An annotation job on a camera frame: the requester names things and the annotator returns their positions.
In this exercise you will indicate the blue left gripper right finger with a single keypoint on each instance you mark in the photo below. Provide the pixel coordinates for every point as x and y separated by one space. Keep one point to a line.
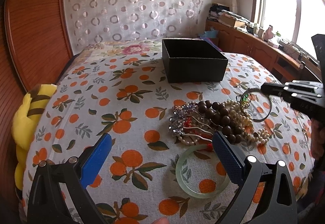
277 203

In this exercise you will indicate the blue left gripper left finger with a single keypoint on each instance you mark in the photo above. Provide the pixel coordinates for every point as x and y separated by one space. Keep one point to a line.
46 203

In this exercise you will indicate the pale green jade bangle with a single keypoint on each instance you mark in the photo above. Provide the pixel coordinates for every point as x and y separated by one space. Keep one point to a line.
199 172

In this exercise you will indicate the dark thin bangle with charm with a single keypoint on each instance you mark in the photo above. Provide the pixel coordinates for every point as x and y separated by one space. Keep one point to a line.
254 104

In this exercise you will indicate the rhinestone hair pins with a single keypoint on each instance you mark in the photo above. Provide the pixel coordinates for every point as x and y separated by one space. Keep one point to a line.
188 126

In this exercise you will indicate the black square jewelry box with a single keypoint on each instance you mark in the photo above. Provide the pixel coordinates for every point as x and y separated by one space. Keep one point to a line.
188 60

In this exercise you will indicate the person's hand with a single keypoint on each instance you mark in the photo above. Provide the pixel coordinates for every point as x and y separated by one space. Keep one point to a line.
317 139

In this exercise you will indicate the wooden side cabinet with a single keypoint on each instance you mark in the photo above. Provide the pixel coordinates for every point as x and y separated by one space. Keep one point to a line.
280 64

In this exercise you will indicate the pink figurine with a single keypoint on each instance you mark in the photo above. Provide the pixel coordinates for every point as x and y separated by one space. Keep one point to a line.
268 34

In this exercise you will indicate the orange print bed sheet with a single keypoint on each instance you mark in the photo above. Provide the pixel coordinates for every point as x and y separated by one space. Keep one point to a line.
130 98

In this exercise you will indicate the yellow striped plush toy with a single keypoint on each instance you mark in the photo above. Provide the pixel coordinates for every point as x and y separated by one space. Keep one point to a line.
24 125

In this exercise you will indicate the cardboard box with papers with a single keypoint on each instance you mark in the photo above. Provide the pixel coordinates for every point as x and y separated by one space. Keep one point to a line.
231 21

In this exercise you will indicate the blue blanket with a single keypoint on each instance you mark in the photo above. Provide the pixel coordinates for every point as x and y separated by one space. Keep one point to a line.
211 37

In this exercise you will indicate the floral quilt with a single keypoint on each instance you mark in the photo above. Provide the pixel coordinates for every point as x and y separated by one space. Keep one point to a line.
118 48

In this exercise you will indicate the circle pattern curtain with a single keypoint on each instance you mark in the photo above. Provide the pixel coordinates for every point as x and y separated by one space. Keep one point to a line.
94 21

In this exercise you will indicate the window frame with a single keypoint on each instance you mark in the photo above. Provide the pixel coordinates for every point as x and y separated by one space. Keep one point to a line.
294 22

